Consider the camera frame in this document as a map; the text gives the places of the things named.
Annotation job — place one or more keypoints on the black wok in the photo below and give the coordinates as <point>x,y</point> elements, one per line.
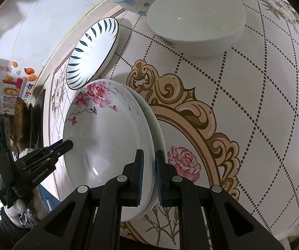
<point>20,125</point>

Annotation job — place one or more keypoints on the plain white plate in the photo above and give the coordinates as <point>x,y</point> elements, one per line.
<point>152,119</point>

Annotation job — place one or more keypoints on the black gas stove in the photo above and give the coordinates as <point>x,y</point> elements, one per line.
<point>37,119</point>

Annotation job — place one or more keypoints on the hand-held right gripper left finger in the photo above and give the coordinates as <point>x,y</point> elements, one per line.
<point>139,179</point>

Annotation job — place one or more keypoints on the blue kitchen cabinet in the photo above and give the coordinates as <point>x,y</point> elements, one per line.
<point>48,199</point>

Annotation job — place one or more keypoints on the blue striped white plate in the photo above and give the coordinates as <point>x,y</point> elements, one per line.
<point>92,52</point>

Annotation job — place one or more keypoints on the large plain white bowl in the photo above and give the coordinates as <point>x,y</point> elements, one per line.
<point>196,18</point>

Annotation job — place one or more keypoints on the pink floral white plate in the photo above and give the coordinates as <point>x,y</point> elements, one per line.
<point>107,140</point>

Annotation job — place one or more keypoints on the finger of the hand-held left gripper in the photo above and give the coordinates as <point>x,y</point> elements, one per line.
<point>49,156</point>
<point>62,145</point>

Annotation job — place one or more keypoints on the colourful wall sticker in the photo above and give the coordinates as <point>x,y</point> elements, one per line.
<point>11,88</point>

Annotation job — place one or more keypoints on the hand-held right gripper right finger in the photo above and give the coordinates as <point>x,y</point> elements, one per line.
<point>159,182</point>

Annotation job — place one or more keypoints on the printed floral tablecloth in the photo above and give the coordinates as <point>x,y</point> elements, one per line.
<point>243,109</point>

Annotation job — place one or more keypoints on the person's left hand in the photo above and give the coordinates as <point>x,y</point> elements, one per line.
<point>18,208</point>

